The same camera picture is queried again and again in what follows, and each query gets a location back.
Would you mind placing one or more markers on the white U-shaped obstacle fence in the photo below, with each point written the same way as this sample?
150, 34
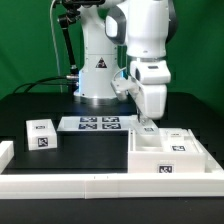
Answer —
116, 185

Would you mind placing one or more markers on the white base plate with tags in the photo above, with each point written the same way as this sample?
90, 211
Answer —
95, 123

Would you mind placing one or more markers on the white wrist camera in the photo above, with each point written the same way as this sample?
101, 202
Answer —
122, 87

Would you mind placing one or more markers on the white cabinet body box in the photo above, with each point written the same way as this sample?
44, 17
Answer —
146, 155

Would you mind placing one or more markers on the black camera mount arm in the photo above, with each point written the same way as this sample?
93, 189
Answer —
71, 16

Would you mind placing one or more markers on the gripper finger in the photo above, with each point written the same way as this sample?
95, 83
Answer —
141, 118

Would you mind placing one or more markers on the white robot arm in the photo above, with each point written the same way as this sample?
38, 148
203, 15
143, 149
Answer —
125, 54

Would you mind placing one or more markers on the white cabinet door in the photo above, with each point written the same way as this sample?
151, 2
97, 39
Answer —
142, 129
177, 141

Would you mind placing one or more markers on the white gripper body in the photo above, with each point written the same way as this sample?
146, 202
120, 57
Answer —
150, 91

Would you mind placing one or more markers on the white cabinet top block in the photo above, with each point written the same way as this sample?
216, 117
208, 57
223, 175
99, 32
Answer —
41, 134

